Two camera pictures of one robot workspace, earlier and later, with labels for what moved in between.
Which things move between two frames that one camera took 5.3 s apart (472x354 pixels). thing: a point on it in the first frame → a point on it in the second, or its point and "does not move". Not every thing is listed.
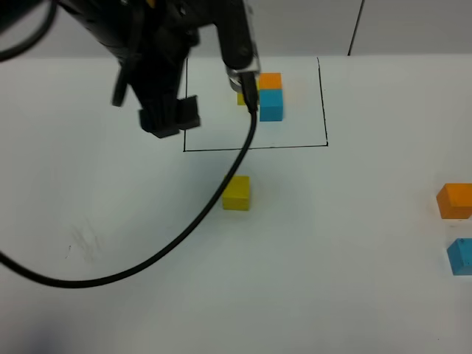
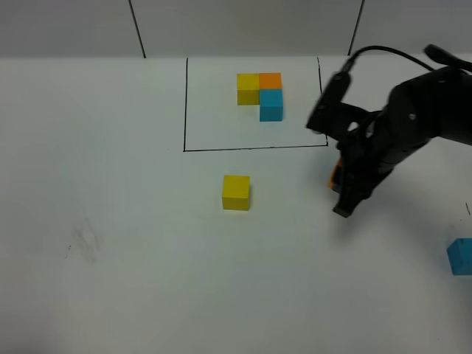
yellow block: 236,196 does not move
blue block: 460,257 does not move
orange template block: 271,80 does not move
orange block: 454,200 → 337,165
